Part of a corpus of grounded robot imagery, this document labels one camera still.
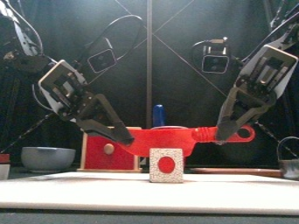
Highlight red plastic pan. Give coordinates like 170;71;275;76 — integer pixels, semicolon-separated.
116;125;257;158

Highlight toy sushi roll red centre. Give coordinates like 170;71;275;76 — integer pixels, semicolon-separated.
148;147;184;184

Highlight toy salmon nigiri sushi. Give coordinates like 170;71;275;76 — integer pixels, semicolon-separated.
0;153;12;180

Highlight wooden box with red drawer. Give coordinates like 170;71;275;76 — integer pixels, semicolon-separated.
76;126;144;173

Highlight reddish plastic cup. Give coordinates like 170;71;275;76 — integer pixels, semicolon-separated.
150;125;189;131

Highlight grey blue bowl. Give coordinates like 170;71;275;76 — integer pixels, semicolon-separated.
20;146;77;173

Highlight brown square tray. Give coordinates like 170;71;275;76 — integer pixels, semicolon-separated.
189;167;284;178

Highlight small grey metal pot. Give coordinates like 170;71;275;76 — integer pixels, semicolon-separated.
275;136;299;180

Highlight white cutting board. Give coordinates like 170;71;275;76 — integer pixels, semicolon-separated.
0;171;299;216

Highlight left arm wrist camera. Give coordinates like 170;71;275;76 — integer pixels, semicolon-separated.
85;47;118;74

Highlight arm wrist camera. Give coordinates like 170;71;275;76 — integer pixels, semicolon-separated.
200;38;231;74
85;47;118;74

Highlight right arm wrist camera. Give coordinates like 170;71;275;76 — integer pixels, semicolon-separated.
200;38;231;74

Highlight vertical metal frame pole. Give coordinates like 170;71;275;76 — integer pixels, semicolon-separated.
145;0;153;130

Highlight right wrist camera black cable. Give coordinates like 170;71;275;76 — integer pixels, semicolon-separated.
189;36;229;64

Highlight wrist camera black cable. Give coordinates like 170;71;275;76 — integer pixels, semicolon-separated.
189;36;229;64
78;13;145;64

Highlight left wrist camera black cable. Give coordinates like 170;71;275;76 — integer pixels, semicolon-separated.
78;13;145;64

